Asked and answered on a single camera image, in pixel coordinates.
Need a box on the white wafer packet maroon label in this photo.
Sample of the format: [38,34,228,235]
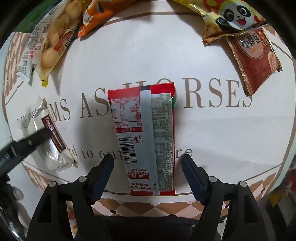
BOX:
[27,98,79,172]

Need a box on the yellow clear biscuit bag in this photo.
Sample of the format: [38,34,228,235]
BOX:
[16,0,90,87]

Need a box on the red silver snack packet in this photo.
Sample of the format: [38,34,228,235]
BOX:
[107,82,176,196]

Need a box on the panda print snack bag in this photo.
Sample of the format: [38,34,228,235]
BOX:
[177,0,268,45]

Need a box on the brown biscuit packet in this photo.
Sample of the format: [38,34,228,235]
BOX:
[226,28,282,96]

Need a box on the orange snack bag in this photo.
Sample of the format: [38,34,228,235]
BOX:
[78,0,137,37]

